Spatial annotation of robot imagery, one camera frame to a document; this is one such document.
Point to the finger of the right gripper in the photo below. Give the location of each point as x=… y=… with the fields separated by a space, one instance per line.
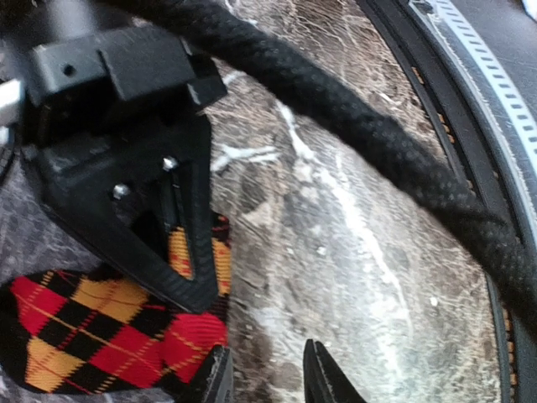
x=139 y=199

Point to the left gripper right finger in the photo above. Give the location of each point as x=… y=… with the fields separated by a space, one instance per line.
x=324 y=381

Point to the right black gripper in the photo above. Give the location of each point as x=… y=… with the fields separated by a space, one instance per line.
x=87 y=71

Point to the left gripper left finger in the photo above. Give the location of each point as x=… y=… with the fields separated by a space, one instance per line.
x=213 y=381

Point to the argyle red orange black sock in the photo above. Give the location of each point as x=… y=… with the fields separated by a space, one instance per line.
x=74 y=333

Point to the black front rail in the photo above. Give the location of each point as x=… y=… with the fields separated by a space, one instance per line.
x=459 y=124

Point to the white slotted cable duct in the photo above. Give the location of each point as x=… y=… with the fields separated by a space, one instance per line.
x=490 y=85

